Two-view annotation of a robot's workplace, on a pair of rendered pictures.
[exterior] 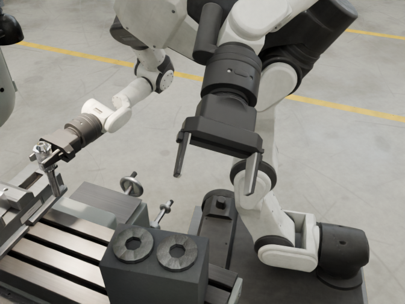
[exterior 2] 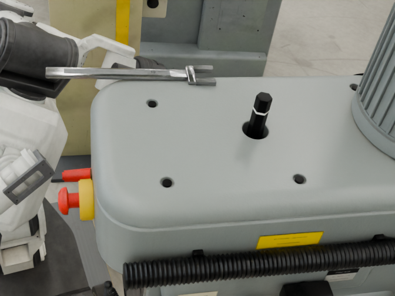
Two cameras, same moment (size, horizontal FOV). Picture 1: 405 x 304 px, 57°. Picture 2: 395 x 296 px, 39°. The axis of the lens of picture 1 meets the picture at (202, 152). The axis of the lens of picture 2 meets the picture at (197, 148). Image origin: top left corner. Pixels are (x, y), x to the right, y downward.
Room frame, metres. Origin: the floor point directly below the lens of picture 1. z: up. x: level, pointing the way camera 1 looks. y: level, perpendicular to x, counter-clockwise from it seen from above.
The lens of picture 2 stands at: (1.10, 0.90, 2.40)
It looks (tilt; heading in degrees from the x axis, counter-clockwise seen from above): 45 degrees down; 230
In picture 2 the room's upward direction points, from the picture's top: 10 degrees clockwise
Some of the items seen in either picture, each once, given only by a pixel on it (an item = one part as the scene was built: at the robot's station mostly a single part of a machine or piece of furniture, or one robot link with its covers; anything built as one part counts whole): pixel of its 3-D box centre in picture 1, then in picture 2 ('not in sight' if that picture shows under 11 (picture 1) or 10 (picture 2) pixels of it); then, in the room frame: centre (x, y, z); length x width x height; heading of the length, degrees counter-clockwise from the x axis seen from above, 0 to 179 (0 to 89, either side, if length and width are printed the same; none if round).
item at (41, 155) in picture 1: (44, 155); not in sight; (0.80, 0.44, 1.13); 0.05 x 0.05 x 0.06
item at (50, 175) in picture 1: (52, 180); not in sight; (0.80, 0.44, 1.03); 0.03 x 0.03 x 0.11
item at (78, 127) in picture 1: (70, 140); not in sight; (0.88, 0.39, 1.12); 0.13 x 0.12 x 0.10; 58
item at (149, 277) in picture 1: (158, 272); not in sight; (0.50, 0.10, 1.03); 0.22 x 0.12 x 0.20; 79
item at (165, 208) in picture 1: (161, 215); not in sight; (1.12, 0.19, 0.51); 0.22 x 0.06 x 0.06; 158
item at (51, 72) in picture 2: not in sight; (131, 73); (0.78, 0.34, 1.89); 0.24 x 0.04 x 0.01; 155
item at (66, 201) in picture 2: not in sight; (69, 200); (0.92, 0.42, 1.76); 0.04 x 0.03 x 0.04; 68
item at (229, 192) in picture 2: not in sight; (254, 168); (0.67, 0.52, 1.81); 0.47 x 0.26 x 0.16; 158
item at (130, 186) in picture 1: (127, 192); not in sight; (1.15, 0.33, 0.63); 0.16 x 0.12 x 0.12; 158
